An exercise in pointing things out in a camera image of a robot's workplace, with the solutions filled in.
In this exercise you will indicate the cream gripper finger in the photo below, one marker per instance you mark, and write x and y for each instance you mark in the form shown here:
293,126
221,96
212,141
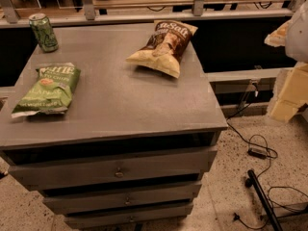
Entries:
278,37
290,92

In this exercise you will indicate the brown sea salt chip bag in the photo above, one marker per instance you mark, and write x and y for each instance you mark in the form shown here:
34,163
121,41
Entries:
165,47

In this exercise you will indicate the green jalapeno chip bag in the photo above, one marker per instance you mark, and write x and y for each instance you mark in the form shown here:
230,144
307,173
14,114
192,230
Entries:
52,93

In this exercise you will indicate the black power adapter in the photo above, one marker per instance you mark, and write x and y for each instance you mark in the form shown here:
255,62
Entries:
257,153

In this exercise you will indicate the black stand leg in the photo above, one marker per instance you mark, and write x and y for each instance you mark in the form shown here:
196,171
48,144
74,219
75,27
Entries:
252,181

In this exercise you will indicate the middle grey drawer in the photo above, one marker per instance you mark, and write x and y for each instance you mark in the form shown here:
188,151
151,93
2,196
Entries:
93,201

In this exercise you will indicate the grey drawer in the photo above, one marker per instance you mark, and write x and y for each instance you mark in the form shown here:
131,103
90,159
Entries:
93,201
130,216
116,168

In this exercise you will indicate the bottom grey drawer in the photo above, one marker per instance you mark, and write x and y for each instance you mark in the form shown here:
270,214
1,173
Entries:
130,216

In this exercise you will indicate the grey drawer cabinet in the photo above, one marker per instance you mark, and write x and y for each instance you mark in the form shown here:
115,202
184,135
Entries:
117,108

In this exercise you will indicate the green soda can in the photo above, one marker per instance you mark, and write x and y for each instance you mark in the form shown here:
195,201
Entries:
45,36

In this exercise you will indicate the top grey drawer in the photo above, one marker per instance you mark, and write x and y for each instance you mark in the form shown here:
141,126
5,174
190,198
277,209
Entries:
116,168

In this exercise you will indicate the metal railing frame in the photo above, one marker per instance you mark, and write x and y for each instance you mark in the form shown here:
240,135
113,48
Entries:
14,13

